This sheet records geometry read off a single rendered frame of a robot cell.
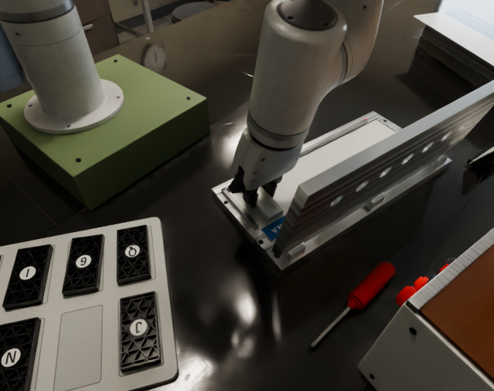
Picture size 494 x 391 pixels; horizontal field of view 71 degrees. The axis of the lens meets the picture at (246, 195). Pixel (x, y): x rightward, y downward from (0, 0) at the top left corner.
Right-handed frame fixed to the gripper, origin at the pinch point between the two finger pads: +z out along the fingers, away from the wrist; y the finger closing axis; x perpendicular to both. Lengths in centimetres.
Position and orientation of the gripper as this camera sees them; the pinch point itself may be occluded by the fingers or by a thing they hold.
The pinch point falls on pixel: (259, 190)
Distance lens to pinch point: 60.4
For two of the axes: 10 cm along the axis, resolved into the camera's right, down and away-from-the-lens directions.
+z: -1.2, 5.4, 8.3
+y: -8.2, 4.2, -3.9
